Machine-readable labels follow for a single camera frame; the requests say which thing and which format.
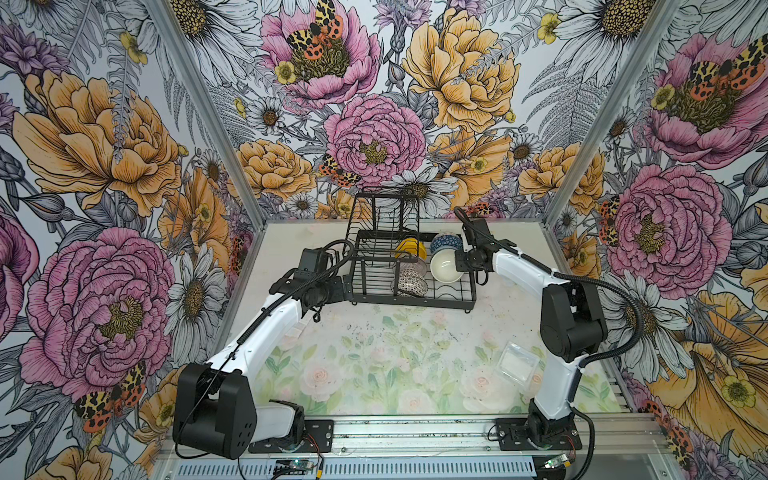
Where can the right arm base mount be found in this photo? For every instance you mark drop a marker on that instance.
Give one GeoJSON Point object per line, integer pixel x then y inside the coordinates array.
{"type": "Point", "coordinates": [536, 432]}

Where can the cream white bowl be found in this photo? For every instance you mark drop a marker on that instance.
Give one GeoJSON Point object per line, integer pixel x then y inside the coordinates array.
{"type": "Point", "coordinates": [443, 267]}

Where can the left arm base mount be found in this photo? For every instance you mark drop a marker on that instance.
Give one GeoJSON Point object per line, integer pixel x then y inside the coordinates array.
{"type": "Point", "coordinates": [282, 427]}

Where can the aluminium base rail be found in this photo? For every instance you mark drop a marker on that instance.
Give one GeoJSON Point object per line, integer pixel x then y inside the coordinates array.
{"type": "Point", "coordinates": [617, 446]}

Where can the dotted pattern bowl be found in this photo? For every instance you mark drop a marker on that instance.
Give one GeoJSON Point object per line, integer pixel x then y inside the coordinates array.
{"type": "Point", "coordinates": [411, 283]}

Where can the clear plastic container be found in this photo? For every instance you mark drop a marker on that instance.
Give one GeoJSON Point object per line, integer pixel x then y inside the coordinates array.
{"type": "Point", "coordinates": [518, 364]}

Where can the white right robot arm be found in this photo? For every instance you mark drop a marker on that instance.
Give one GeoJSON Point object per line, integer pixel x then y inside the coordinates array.
{"type": "Point", "coordinates": [572, 327]}

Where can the blue triangle patterned bowl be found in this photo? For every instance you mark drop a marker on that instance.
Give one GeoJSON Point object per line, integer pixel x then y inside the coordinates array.
{"type": "Point", "coordinates": [446, 241]}

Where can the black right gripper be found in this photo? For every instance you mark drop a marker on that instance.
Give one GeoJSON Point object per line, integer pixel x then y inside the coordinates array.
{"type": "Point", "coordinates": [461, 264]}

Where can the yellow bowl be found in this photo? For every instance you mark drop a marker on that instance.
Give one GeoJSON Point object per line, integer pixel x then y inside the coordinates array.
{"type": "Point", "coordinates": [411, 248]}

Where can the black wire dish rack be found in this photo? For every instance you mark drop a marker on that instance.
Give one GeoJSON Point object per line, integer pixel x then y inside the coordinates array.
{"type": "Point", "coordinates": [381, 218]}

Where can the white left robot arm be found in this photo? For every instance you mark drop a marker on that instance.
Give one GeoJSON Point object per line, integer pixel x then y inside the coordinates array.
{"type": "Point", "coordinates": [216, 411]}

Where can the pink striped bowl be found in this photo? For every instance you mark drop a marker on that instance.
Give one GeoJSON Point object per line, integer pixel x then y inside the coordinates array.
{"type": "Point", "coordinates": [415, 264]}

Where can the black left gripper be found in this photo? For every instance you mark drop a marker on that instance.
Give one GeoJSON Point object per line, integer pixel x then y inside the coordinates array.
{"type": "Point", "coordinates": [338, 296]}

